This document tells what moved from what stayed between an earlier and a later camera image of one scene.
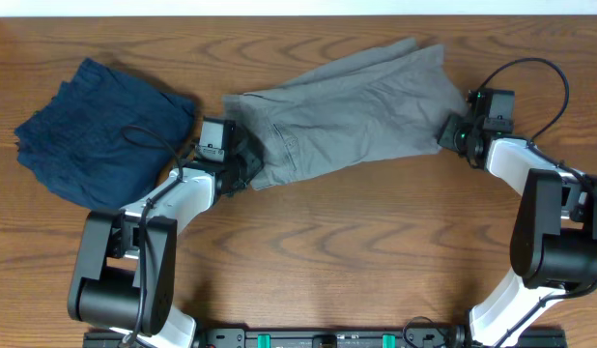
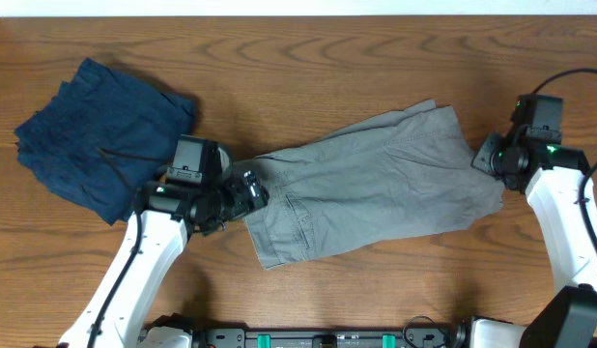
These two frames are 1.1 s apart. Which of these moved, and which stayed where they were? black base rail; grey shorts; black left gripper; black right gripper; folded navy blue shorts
Moved: black left gripper; grey shorts; black right gripper
Stayed: folded navy blue shorts; black base rail
